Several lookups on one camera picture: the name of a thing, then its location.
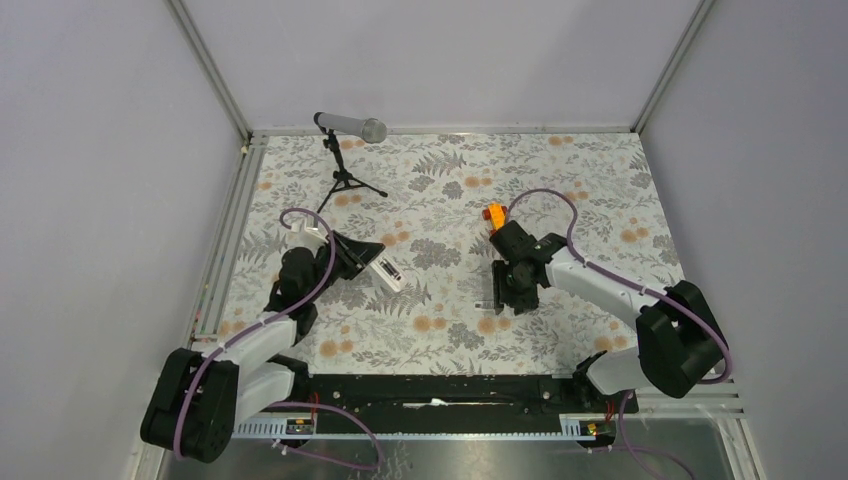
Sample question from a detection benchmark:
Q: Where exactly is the floral patterned table mat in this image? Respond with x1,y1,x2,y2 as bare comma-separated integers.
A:
215,134,683,375

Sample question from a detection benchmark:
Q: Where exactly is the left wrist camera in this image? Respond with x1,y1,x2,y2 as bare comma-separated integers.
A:
290,221,327,251

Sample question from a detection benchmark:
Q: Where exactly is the yellow toy brick car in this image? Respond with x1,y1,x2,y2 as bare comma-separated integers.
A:
482,203,509,234

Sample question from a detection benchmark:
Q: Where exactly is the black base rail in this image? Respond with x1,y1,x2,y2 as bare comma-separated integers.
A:
248,372,637,439

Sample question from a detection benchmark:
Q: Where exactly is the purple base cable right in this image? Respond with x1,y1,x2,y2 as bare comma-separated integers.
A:
582,390,697,480

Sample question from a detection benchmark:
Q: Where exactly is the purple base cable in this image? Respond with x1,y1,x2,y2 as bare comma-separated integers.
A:
582,390,697,480
264,400,386,472

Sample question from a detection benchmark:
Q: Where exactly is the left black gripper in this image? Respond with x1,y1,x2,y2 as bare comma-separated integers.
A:
305,230,384,302

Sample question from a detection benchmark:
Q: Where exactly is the white battery cover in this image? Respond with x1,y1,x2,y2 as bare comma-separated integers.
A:
475,301,497,312

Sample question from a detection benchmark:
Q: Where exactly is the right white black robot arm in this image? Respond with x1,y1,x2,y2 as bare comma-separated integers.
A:
490,221,729,412

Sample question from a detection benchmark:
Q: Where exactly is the white remote control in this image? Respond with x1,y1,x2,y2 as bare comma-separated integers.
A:
367,254,407,293

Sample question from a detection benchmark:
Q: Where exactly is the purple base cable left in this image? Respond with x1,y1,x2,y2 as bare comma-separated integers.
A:
264,400,386,472

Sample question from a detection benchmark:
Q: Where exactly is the black mini tripod stand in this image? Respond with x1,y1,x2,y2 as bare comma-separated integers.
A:
317,130,388,213

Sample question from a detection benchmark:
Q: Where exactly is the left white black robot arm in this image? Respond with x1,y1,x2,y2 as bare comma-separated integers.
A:
140,231,386,463

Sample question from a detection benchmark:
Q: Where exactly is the grey microphone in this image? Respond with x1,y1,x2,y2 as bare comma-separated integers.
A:
313,112,388,144

